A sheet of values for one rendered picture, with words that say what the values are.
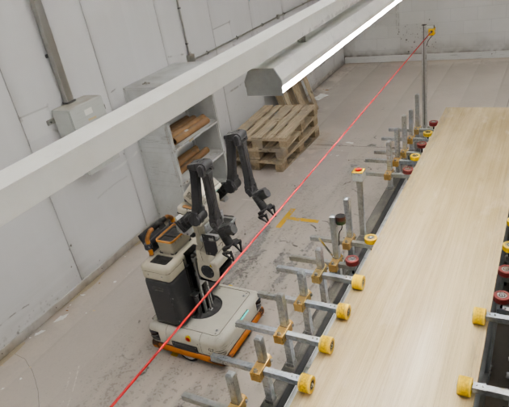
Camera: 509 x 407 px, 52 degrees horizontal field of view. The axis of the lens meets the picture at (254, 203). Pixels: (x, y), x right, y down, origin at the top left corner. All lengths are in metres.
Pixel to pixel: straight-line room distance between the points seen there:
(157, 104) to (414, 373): 1.81
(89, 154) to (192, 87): 0.33
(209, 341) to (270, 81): 2.54
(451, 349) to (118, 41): 4.11
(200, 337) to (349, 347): 1.46
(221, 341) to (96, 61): 2.85
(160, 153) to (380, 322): 3.34
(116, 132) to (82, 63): 4.10
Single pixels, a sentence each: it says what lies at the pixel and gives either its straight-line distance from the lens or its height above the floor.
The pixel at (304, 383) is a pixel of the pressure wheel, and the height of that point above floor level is 0.97.
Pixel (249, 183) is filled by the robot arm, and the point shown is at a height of 1.28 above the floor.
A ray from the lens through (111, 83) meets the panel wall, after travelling 5.32.
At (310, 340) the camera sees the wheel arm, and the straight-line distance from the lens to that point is 2.60.
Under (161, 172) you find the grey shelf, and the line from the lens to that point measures 5.55.
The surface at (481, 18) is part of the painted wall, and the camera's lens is 10.43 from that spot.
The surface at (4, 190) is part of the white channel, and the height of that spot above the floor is 2.46.
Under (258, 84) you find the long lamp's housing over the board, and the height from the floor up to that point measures 2.34.
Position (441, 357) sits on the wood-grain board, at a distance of 2.60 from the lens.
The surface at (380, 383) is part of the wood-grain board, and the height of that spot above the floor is 0.90.
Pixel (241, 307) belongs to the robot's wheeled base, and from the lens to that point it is 3.95.
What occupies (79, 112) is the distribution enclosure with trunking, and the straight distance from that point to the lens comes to 4.71.
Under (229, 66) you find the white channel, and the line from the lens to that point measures 1.31.
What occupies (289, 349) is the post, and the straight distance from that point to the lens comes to 2.77.
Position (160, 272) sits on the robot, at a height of 0.78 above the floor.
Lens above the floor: 2.74
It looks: 28 degrees down
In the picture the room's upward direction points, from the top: 10 degrees counter-clockwise
